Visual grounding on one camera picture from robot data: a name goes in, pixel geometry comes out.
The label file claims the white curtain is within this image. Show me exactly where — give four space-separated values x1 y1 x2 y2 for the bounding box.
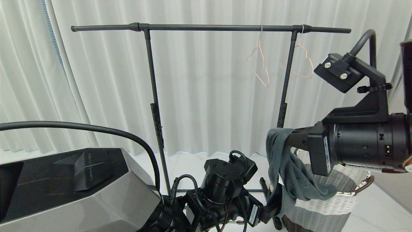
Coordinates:
0 0 412 158

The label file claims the black cable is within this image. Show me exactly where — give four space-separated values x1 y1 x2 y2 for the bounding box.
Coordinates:
346 29 377 69
229 150 249 167
0 121 161 192

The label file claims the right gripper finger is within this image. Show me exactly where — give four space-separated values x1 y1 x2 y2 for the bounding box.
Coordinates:
286 127 314 150

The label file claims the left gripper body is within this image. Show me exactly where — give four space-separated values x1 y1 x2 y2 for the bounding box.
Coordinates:
193 193 265 232

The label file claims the black clothes rack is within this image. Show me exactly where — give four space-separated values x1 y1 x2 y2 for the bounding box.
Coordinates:
71 23 352 231

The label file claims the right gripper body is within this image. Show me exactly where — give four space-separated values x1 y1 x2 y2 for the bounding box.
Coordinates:
307 113 412 176

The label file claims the grey-green long-sleeved shirt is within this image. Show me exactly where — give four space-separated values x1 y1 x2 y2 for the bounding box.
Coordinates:
266 128 338 220

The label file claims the pink clothes hanger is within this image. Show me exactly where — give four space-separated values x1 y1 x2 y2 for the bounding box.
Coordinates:
246 26 270 88
280 32 314 80

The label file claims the white laundry basket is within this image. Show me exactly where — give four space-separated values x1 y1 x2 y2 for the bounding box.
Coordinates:
282 148 375 232

